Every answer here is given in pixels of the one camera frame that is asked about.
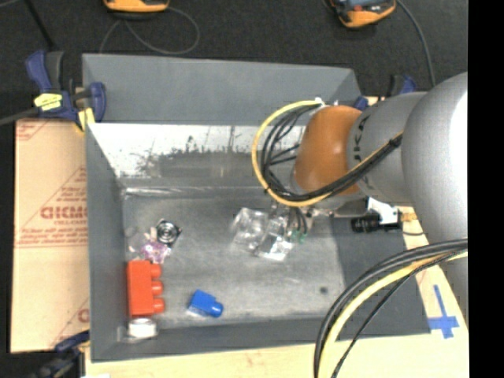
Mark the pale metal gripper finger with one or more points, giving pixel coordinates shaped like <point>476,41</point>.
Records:
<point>275,249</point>
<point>277,225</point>

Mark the grey metal bin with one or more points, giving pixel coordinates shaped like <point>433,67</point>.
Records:
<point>220,282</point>

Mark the blue toy block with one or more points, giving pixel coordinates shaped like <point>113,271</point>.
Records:
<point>204,304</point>

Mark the orange-red toy brick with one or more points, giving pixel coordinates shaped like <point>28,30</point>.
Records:
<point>142,289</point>

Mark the white and clear round cap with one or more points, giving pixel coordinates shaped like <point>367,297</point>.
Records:
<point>141,328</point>

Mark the brown cardboard board, red print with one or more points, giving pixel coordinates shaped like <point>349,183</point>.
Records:
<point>47,227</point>

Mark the black cylinder on white bracket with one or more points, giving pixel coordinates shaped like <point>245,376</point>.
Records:
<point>368,224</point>

